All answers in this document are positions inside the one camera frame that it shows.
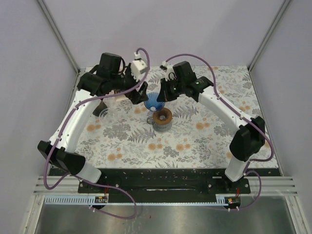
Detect round wooden dripper base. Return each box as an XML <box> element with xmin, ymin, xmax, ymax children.
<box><xmin>153</xmin><ymin>107</ymin><xmax>173</xmax><ymax>125</ymax></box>

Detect blue ribbed cone dripper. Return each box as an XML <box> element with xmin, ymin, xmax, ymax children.
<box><xmin>144</xmin><ymin>92</ymin><xmax>165</xmax><ymax>112</ymax></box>

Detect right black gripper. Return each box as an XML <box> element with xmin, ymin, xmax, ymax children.
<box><xmin>157</xmin><ymin>77</ymin><xmax>185</xmax><ymax>103</ymax></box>

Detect clear plastic cup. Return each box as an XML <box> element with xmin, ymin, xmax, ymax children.
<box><xmin>99</xmin><ymin>108</ymin><xmax>116</xmax><ymax>124</ymax></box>

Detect left aluminium frame post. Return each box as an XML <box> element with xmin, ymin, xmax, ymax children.
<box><xmin>36</xmin><ymin>0</ymin><xmax>80</xmax><ymax>74</ymax></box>

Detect right aluminium frame post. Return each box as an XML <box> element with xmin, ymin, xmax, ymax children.
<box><xmin>247</xmin><ymin>0</ymin><xmax>293</xmax><ymax>73</ymax></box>

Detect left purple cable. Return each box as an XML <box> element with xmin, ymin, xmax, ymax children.
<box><xmin>43</xmin><ymin>47</ymin><xmax>151</xmax><ymax>219</ymax></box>

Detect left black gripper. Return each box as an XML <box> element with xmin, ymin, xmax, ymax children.
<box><xmin>112</xmin><ymin>64</ymin><xmax>149</xmax><ymax>104</ymax></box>

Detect grey glass coffee server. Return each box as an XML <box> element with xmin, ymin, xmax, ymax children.
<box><xmin>146</xmin><ymin>117</ymin><xmax>172</xmax><ymax>133</ymax></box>

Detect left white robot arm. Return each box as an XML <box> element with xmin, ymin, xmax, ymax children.
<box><xmin>38</xmin><ymin>48</ymin><xmax>150</xmax><ymax>193</ymax></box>

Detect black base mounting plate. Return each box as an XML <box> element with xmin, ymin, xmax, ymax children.
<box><xmin>78</xmin><ymin>168</ymin><xmax>251</xmax><ymax>204</ymax></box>

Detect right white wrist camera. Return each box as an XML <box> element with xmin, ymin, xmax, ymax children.
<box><xmin>160</xmin><ymin>61</ymin><xmax>176</xmax><ymax>81</ymax></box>

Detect purple cable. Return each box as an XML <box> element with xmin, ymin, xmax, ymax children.
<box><xmin>43</xmin><ymin>47</ymin><xmax>151</xmax><ymax>219</ymax></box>
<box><xmin>162</xmin><ymin>53</ymin><xmax>275</xmax><ymax>211</ymax></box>

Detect coffee filter paper box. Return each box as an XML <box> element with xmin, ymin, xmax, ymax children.
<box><xmin>114</xmin><ymin>91</ymin><xmax>127</xmax><ymax>102</ymax></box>

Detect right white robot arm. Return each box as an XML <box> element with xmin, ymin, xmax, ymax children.
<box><xmin>157</xmin><ymin>61</ymin><xmax>265</xmax><ymax>193</ymax></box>

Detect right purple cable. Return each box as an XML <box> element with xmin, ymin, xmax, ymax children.
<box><xmin>162</xmin><ymin>53</ymin><xmax>275</xmax><ymax>211</ymax></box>

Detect aluminium frame post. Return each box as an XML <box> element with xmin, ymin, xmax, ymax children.
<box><xmin>247</xmin><ymin>0</ymin><xmax>293</xmax><ymax>73</ymax></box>
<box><xmin>36</xmin><ymin>0</ymin><xmax>80</xmax><ymax>74</ymax></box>

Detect white slotted cable duct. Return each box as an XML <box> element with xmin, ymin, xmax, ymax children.
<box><xmin>44</xmin><ymin>195</ymin><xmax>108</xmax><ymax>206</ymax></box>

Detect brown bottle red cap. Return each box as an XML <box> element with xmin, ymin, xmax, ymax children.
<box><xmin>93</xmin><ymin>101</ymin><xmax>107</xmax><ymax>117</ymax></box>

